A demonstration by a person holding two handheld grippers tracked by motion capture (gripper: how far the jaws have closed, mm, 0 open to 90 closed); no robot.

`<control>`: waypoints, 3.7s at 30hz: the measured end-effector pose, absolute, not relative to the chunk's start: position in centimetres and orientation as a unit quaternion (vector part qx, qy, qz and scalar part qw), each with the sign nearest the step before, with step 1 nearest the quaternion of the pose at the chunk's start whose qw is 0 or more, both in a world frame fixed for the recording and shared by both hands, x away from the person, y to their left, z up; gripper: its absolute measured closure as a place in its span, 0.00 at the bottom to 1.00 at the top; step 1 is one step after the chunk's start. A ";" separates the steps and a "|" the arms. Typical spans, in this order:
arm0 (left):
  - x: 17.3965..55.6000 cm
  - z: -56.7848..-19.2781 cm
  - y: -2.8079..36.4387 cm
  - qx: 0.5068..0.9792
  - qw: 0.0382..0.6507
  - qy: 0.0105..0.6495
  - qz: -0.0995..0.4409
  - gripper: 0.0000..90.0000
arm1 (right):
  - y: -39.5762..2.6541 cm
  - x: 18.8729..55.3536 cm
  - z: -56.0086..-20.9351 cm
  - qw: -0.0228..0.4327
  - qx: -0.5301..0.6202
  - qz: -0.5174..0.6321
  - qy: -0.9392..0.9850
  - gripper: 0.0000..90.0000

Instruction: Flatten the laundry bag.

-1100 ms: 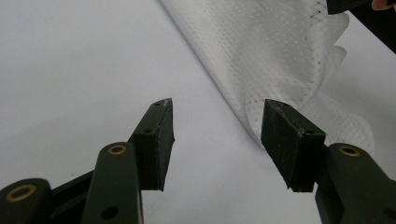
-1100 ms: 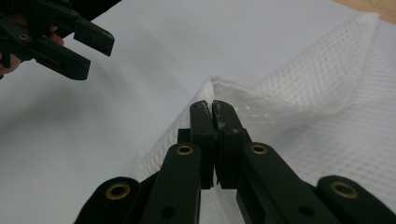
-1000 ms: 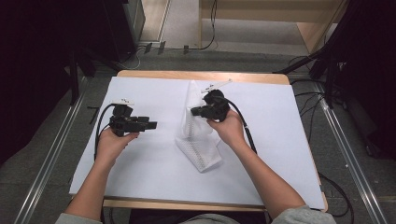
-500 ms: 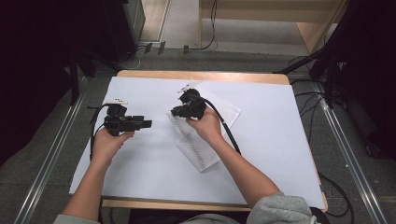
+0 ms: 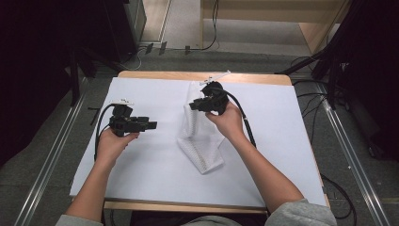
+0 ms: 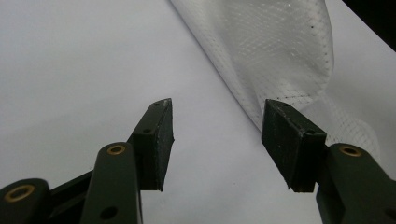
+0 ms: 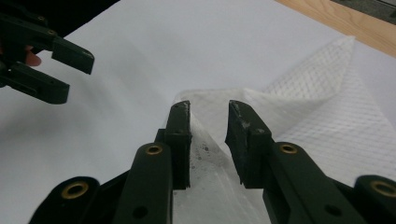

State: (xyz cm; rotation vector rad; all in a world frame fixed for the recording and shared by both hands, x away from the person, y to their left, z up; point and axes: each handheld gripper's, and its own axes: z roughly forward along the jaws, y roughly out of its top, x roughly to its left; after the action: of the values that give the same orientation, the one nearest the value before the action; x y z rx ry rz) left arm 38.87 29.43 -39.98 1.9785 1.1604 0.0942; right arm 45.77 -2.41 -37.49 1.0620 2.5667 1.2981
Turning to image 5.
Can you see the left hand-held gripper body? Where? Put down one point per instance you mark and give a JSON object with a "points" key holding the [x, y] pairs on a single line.
{"points": [[122, 122]]}

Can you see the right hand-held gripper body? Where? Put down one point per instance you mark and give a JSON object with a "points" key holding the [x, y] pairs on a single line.
{"points": [[216, 97]]}

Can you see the white cloth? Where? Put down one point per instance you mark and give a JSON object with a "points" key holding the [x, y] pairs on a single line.
{"points": [[200, 147]]}

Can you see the person's left hand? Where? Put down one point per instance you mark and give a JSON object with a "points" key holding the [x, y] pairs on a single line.
{"points": [[111, 147]]}

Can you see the person's right hand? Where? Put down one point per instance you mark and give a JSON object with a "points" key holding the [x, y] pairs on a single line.
{"points": [[230, 124]]}

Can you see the white table sheet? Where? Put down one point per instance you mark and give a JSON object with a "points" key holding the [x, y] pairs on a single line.
{"points": [[150, 169]]}

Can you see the wooden table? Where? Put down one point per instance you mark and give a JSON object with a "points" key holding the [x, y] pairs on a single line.
{"points": [[156, 74]]}

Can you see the black stand leg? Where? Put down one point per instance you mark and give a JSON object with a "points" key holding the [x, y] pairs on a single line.
{"points": [[301, 64]]}

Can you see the person's dark trousers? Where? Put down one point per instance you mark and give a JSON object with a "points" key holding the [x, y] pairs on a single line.
{"points": [[156, 219]]}

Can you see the black cabinet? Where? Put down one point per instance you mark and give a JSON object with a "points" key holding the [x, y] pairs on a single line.
{"points": [[125, 25]]}

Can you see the light wooden desk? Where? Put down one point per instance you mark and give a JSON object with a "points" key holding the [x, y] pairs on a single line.
{"points": [[266, 8]]}

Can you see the black curtain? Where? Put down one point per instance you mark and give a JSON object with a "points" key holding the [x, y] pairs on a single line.
{"points": [[37, 62], [370, 62]]}

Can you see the metal floor rail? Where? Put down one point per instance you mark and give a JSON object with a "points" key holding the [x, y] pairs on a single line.
{"points": [[50, 160], [354, 160]]}

